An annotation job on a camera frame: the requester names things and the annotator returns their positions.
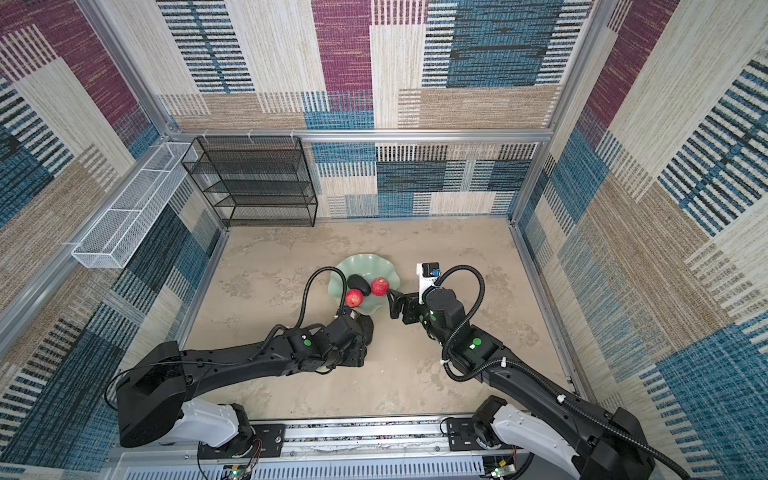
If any light green wavy fruit bowl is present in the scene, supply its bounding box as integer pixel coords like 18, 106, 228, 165
336, 253, 401, 316

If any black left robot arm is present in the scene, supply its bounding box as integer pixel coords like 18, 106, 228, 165
116, 309, 374, 448

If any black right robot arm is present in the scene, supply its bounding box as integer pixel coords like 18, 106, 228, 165
387, 288, 656, 479

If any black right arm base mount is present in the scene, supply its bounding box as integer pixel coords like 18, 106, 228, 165
439, 416, 516, 452

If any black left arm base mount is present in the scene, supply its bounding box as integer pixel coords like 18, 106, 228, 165
197, 423, 286, 460

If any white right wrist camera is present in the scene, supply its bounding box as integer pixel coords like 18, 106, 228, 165
416, 262, 441, 304

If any red apple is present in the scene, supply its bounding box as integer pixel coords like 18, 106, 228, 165
370, 277, 390, 297
344, 289, 365, 309

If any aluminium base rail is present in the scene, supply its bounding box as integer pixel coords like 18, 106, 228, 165
101, 413, 601, 480

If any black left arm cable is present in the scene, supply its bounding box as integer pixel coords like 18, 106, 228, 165
248, 266, 349, 361

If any white wire mesh basket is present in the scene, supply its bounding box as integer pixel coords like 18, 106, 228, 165
72, 142, 189, 269

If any black wire shelf rack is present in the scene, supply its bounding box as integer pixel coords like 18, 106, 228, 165
181, 136, 318, 227

